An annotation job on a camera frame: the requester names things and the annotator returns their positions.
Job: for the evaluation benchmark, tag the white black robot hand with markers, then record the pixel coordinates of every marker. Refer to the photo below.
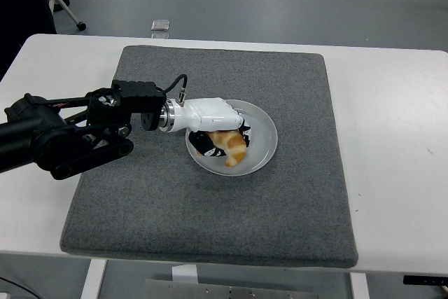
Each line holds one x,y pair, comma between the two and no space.
210,113

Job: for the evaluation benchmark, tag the golden croissant bread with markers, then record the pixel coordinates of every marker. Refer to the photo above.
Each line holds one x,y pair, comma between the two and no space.
234,145

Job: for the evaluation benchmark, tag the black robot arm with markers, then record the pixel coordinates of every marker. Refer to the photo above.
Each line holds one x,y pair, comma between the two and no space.
52,131

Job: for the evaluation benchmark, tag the white round plate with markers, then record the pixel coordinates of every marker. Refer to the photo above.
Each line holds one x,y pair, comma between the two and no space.
260,131

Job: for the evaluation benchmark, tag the grey metal plate with screws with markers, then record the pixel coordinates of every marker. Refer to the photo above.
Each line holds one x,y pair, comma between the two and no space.
227,292

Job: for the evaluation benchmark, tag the small metal floor socket cover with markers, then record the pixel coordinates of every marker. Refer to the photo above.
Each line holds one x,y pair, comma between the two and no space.
160,35

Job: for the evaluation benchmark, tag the grey felt mat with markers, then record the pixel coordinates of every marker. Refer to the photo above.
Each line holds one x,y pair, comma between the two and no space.
210,215

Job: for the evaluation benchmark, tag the white paper tag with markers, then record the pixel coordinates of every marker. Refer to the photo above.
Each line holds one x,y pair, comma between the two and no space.
184,274

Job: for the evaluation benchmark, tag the white table leg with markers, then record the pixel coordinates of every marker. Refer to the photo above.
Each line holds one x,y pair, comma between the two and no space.
360,286
92,279

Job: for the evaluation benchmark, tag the person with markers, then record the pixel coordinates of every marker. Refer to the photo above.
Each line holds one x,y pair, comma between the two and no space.
21,5

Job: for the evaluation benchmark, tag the black table control panel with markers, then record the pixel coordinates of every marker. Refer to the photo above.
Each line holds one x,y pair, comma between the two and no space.
425,280

